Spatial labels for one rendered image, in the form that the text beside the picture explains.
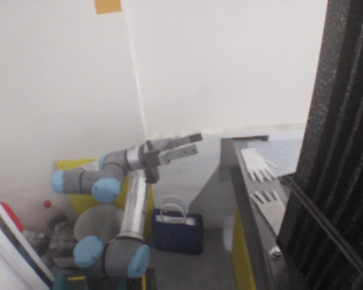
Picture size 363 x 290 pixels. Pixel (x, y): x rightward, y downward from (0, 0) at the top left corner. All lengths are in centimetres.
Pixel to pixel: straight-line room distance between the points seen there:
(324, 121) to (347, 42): 12
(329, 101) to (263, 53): 84
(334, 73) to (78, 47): 97
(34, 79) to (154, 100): 55
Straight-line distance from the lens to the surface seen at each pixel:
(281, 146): 134
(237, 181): 147
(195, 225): 148
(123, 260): 96
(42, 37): 121
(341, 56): 39
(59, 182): 85
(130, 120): 124
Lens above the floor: 143
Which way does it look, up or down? 35 degrees down
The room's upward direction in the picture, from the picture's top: 5 degrees counter-clockwise
